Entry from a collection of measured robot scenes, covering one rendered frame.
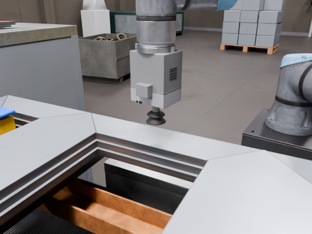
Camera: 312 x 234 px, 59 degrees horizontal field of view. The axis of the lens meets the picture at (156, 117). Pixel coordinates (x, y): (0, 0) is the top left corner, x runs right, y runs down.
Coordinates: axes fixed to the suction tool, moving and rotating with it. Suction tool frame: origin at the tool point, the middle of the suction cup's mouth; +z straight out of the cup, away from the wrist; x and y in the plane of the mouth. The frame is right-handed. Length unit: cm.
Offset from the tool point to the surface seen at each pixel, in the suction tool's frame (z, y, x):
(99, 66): 64, -276, 225
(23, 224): 35, -34, -18
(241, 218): 3.7, 24.5, -12.9
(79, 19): 26, -723, 547
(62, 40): -10, -64, 23
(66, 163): 6.1, -9.8, -16.7
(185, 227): 3.7, 19.2, -18.9
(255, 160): 3.7, 20.9, 3.3
